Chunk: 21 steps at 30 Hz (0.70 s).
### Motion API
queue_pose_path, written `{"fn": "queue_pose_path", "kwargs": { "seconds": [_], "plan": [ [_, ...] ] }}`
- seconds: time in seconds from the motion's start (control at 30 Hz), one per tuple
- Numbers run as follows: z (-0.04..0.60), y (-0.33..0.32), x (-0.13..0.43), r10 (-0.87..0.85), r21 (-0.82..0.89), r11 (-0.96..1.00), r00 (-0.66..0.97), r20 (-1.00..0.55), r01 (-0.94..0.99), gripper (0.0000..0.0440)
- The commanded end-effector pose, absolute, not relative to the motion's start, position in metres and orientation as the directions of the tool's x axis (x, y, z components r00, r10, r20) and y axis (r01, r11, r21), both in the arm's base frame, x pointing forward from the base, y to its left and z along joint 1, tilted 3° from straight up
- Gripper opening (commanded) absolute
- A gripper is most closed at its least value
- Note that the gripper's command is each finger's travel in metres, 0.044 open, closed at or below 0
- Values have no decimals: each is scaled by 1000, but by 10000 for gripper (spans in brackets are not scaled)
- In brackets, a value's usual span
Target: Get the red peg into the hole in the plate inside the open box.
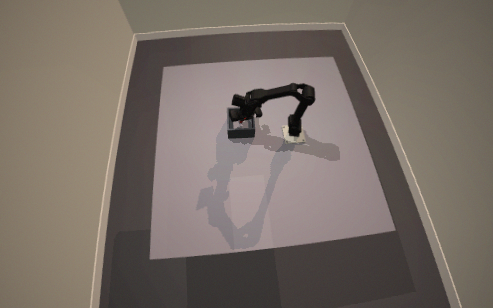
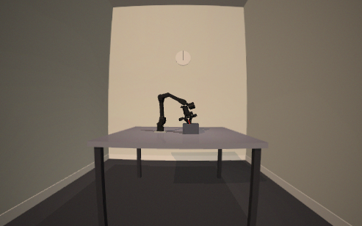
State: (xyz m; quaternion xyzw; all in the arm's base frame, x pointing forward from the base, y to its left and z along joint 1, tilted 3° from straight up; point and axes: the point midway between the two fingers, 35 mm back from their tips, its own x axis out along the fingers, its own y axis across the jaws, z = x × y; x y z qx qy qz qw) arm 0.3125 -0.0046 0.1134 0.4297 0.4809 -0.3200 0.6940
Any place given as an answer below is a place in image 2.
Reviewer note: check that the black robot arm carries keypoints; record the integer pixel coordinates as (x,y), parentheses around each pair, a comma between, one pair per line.
(162,119)

